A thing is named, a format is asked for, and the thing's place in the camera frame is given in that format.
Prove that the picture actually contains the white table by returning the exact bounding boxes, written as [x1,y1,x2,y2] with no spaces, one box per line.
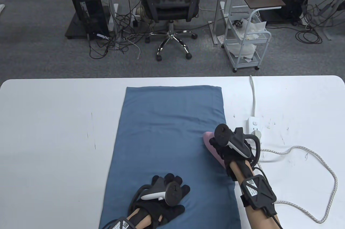
[0,75,345,229]

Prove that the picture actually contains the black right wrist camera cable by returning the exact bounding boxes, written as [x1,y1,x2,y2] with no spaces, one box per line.
[270,213,284,229]

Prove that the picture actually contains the blue pillowcase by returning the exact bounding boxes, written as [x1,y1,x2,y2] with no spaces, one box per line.
[98,86,242,229]

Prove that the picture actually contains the coil of black cables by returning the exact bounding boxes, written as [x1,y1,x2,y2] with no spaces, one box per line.
[295,23,323,45]

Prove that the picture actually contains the white floor power strip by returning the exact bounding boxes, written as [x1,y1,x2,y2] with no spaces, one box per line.
[132,8,141,27]

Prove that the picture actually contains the person's left forearm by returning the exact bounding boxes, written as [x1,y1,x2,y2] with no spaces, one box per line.
[124,207,154,229]

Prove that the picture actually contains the person's left hand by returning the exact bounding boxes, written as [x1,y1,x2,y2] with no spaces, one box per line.
[136,174,191,225]

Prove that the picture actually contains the pink electric iron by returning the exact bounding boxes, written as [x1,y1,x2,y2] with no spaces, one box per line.
[203,131,227,169]

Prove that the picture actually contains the person's right forearm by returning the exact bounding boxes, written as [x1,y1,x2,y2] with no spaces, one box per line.
[229,159,283,229]

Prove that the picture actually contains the white desk leg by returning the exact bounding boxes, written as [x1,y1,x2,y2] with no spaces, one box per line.
[104,0,120,49]

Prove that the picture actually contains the black desk base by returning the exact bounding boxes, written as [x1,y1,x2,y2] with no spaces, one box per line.
[61,0,90,40]

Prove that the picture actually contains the white braided iron cord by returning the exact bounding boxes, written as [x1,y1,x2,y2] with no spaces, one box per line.
[251,130,338,223]

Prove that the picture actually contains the tangle of black cables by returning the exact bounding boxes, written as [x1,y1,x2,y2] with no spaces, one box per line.
[88,11,151,59]

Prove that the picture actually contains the black white right hand controller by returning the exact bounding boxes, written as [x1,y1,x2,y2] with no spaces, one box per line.
[214,124,261,165]

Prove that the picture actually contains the person's right hand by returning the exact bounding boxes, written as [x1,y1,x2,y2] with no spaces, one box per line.
[209,132,255,182]

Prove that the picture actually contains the white rolling cart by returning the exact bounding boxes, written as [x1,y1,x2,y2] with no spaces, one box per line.
[221,9,271,72]

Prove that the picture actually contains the black white left hand controller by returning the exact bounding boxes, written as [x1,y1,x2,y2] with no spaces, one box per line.
[129,180,184,210]

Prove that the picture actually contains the black white hand controller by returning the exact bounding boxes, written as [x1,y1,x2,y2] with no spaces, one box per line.
[214,124,261,165]
[129,180,184,210]

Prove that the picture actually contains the grey desk leg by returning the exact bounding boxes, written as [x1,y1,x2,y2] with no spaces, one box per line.
[315,0,345,41]

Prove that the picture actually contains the white power strip cord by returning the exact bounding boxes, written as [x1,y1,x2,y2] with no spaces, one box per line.
[250,75,256,118]

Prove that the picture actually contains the white paper bag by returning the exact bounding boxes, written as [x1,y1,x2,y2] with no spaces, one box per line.
[231,20,267,60]

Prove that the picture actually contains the thin white loose cable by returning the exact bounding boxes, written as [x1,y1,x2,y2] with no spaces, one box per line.
[126,35,142,59]

